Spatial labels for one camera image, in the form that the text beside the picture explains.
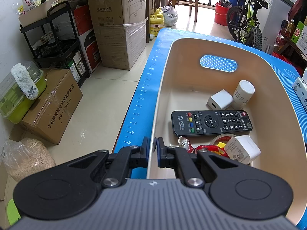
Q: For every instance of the white pill bottle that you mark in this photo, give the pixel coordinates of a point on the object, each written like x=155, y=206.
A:
x=242, y=94

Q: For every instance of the white chest freezer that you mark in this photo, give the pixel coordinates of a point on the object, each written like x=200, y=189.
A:
x=270, y=21

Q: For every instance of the red white appliance box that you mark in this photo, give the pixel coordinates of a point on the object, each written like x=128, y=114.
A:
x=87, y=37

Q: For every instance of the black tv remote control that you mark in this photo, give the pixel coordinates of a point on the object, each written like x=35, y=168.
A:
x=206, y=123

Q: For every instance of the blue silicone table mat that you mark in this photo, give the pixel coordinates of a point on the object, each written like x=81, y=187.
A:
x=139, y=119

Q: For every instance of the upper cardboard box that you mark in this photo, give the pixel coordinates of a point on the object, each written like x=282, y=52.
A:
x=116, y=12

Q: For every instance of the white plastic bag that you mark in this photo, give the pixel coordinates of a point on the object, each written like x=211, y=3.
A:
x=170, y=16

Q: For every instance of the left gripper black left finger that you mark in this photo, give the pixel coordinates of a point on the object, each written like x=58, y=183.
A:
x=68, y=189

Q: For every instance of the tissue box with pattern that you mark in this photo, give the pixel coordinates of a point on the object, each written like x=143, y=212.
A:
x=300, y=88

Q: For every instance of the green plastic container clear lid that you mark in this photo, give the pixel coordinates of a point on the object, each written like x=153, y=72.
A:
x=14, y=103

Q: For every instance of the bag of grain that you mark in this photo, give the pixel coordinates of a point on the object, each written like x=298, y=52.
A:
x=26, y=157

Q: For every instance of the green black bicycle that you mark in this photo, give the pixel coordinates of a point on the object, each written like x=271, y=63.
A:
x=243, y=24

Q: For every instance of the brown cardboard box on floor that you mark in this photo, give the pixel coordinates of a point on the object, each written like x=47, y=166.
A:
x=50, y=114

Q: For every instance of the white rolled towel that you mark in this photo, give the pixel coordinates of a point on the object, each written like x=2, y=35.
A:
x=24, y=81

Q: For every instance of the red bucket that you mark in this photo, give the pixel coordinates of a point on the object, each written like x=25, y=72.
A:
x=221, y=14

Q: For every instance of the white square charger plug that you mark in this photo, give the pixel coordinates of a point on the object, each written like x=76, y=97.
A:
x=242, y=149

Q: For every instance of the large wrapped cardboard box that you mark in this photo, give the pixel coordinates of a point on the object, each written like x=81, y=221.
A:
x=120, y=45

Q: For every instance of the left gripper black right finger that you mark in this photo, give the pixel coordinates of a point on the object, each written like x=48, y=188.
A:
x=237, y=189

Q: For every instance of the yellow detergent jug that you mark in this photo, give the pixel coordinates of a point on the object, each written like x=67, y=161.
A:
x=156, y=21

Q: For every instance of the white power adapter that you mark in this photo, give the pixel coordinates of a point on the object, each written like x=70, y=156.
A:
x=220, y=101

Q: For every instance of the open cardboard box on shelf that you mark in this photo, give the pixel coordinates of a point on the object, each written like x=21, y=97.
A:
x=37, y=13

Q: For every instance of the black metal shelf rack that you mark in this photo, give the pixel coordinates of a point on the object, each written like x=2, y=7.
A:
x=54, y=42

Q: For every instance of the beige plastic storage basket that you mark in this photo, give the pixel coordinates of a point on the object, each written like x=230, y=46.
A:
x=195, y=69

